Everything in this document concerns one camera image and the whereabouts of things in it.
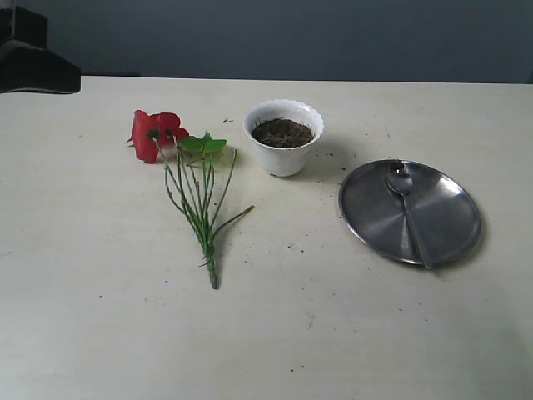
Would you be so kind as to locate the brown soil clump with roots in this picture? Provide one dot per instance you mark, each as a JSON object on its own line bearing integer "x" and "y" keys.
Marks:
{"x": 282, "y": 133}

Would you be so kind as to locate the red artificial flower with stems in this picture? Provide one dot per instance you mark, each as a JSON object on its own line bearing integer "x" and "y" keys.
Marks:
{"x": 189, "y": 176}

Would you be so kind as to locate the white plastic flower pot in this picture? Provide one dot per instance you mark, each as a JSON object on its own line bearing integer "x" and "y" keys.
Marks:
{"x": 283, "y": 162}

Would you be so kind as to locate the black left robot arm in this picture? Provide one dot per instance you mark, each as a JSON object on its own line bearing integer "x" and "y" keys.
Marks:
{"x": 27, "y": 65}

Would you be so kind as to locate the steel spork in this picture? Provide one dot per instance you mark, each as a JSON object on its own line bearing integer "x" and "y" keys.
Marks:
{"x": 401, "y": 183}

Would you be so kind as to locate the round steel plate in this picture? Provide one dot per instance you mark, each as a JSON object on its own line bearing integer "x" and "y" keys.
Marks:
{"x": 446, "y": 215}

